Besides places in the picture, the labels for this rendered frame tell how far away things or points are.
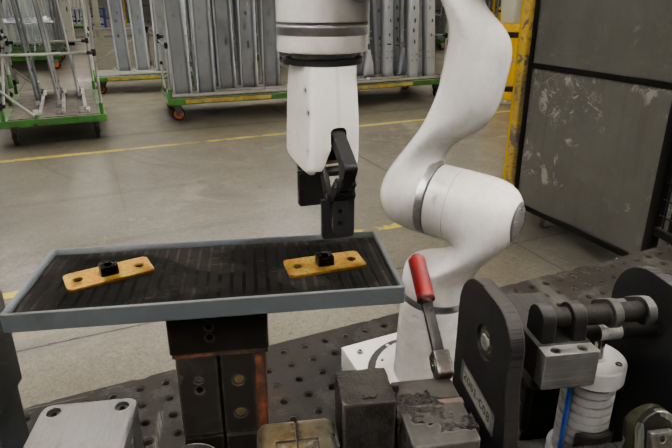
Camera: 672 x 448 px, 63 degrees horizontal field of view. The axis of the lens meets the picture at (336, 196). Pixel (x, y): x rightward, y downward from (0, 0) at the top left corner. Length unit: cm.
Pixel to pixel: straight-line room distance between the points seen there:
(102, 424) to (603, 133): 298
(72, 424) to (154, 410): 65
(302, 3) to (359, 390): 34
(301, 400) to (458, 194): 52
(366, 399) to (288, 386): 66
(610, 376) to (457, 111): 44
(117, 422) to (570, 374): 37
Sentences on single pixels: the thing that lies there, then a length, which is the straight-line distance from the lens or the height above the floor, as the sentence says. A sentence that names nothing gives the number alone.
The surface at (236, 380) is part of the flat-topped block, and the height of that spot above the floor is 105.
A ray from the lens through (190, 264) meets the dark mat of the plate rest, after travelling 61.
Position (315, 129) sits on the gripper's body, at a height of 132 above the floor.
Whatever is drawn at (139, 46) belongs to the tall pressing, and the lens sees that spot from 983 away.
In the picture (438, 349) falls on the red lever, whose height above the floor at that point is 109.
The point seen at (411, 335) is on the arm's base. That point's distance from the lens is 99.
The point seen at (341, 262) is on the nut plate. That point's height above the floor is 116.
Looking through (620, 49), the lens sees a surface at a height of 119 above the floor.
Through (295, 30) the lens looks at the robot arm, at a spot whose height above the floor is 140.
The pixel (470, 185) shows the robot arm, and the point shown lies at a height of 116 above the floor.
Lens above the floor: 143
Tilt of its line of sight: 20 degrees down
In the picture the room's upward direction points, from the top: straight up
